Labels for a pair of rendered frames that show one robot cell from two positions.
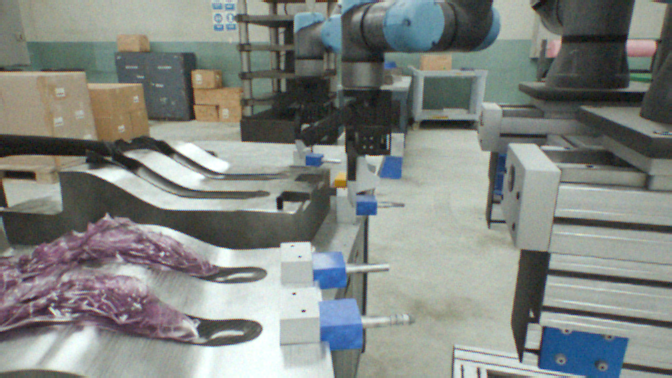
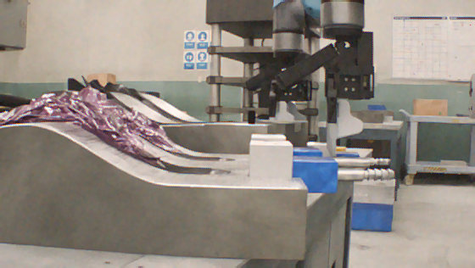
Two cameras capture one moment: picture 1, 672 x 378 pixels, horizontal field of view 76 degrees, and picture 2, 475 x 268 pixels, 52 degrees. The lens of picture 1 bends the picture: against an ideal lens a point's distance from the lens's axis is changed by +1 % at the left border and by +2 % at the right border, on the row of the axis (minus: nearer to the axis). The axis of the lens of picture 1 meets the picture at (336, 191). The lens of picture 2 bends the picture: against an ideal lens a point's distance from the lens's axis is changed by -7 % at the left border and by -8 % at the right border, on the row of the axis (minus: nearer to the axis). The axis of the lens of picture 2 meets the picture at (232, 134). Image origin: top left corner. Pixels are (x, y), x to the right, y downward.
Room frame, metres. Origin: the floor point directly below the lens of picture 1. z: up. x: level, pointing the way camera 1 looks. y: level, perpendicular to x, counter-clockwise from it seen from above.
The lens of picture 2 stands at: (-0.11, -0.01, 0.91)
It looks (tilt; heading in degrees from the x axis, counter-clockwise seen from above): 3 degrees down; 9
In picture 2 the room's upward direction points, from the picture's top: 1 degrees clockwise
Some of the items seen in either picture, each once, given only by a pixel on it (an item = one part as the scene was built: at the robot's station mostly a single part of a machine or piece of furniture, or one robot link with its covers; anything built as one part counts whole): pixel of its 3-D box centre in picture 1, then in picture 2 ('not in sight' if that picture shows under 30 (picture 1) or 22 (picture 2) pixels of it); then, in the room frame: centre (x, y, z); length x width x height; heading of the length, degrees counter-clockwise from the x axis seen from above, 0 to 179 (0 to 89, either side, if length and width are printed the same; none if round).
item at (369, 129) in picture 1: (365, 122); (347, 65); (0.77, -0.05, 0.99); 0.09 x 0.08 x 0.12; 90
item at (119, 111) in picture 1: (81, 118); not in sight; (5.06, 3.02, 0.37); 1.20 x 0.82 x 0.74; 87
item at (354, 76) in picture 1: (362, 76); (343, 19); (0.77, -0.05, 1.07); 0.08 x 0.08 x 0.05
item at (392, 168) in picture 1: (371, 161); (355, 211); (3.99, -0.34, 0.11); 0.61 x 0.41 x 0.22; 79
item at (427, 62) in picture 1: (435, 65); (429, 110); (6.55, -1.46, 0.94); 0.41 x 0.33 x 0.29; 87
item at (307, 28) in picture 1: (310, 36); (289, 13); (1.14, 0.07, 1.14); 0.09 x 0.08 x 0.11; 81
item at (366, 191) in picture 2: (371, 144); (357, 189); (3.99, -0.34, 0.28); 0.61 x 0.41 x 0.15; 79
